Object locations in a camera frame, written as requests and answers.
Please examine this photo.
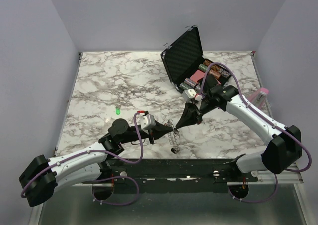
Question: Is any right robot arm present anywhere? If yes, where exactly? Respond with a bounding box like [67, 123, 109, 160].
[176, 75, 302, 181]

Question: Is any metal key organizer ring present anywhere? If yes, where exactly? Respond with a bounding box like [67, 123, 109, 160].
[165, 119, 181, 154]

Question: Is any pink holder block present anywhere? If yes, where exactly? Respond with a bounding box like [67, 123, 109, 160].
[248, 87, 269, 109]

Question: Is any green key tag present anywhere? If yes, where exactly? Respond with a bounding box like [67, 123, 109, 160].
[115, 106, 121, 115]

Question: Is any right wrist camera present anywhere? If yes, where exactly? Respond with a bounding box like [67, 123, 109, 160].
[182, 89, 203, 104]

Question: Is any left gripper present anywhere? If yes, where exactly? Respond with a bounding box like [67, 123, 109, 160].
[120, 119, 173, 145]

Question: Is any black poker chip case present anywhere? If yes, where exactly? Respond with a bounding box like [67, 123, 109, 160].
[160, 25, 234, 94]

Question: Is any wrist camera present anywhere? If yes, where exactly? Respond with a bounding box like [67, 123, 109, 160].
[182, 89, 203, 104]
[139, 114, 156, 130]

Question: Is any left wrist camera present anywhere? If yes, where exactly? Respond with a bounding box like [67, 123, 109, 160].
[139, 114, 156, 130]

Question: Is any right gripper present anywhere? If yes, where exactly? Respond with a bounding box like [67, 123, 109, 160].
[175, 95, 214, 129]

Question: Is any pink card deck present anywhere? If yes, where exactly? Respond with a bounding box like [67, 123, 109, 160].
[190, 70, 205, 83]

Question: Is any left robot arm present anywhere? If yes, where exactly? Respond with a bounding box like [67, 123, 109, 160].
[19, 114, 173, 207]

